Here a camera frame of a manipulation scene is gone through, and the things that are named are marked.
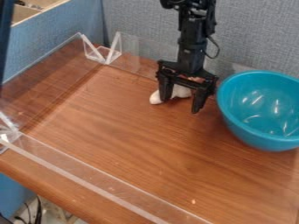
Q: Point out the wooden shelf box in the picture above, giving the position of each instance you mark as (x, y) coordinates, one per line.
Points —
(30, 8)

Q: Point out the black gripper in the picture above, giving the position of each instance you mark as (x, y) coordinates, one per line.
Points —
(202, 82)

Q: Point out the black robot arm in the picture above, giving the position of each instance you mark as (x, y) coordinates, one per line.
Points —
(197, 26)

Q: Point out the blue plastic bowl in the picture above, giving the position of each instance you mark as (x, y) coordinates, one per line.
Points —
(260, 104)

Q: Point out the clear acrylic corner bracket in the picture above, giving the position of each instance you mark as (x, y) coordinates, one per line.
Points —
(103, 55)

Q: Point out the clear acrylic front barrier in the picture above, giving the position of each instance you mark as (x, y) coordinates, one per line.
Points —
(141, 202)

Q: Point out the white brown toy mushroom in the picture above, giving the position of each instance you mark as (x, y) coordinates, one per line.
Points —
(179, 92)

